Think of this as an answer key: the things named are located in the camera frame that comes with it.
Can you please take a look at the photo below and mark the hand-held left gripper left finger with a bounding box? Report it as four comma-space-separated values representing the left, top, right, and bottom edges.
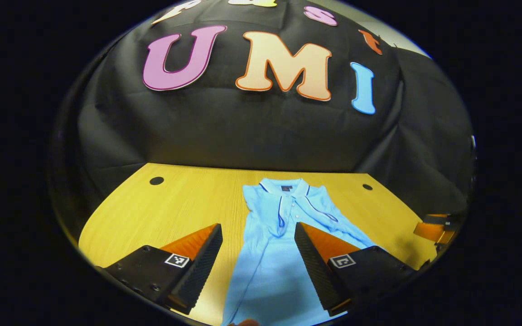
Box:
98, 223, 223, 315

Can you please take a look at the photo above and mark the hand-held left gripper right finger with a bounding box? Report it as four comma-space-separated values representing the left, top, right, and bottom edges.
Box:
294, 222, 418, 316

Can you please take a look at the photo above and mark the black backdrop cloth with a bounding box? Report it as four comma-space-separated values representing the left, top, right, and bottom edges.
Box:
49, 0, 477, 236

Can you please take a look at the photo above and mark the light blue T-shirt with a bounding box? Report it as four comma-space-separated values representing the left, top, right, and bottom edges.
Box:
220, 177, 386, 326

